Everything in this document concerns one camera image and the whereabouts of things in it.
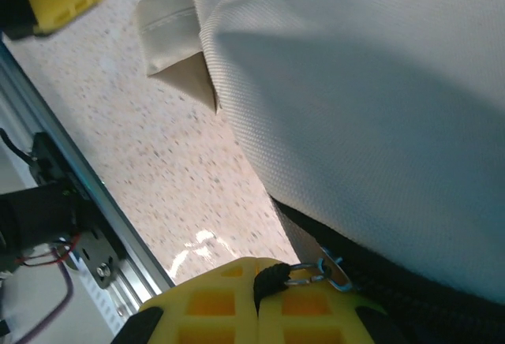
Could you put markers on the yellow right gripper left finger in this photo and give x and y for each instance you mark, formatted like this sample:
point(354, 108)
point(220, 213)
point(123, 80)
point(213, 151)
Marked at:
point(209, 304)

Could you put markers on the long aluminium mounting rail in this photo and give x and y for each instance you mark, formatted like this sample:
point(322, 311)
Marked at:
point(142, 269)

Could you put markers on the cream canvas backpack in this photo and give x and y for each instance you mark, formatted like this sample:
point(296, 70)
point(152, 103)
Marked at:
point(355, 123)

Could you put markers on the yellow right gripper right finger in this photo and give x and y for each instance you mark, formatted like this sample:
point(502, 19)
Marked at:
point(315, 312)

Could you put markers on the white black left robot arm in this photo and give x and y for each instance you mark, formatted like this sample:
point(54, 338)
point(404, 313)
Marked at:
point(35, 214)

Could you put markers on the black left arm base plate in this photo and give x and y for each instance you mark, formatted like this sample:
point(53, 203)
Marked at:
point(96, 249)

